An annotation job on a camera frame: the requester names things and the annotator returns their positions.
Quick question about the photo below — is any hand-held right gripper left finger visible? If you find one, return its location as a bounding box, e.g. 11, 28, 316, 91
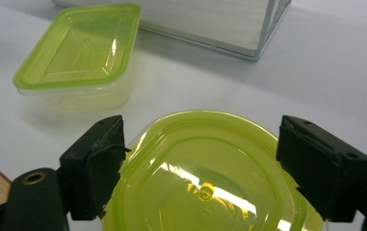
59, 115, 132, 221

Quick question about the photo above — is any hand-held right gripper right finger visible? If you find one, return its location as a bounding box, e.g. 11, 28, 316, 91
275, 115, 367, 223

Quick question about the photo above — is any round container with green lid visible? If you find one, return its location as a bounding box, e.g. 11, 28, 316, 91
101, 110, 325, 231

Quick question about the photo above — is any rectangular container with green lid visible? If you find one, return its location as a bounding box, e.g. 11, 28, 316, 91
13, 3, 142, 114

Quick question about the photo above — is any white wire shelf rack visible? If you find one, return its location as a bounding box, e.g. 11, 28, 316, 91
51, 0, 293, 62

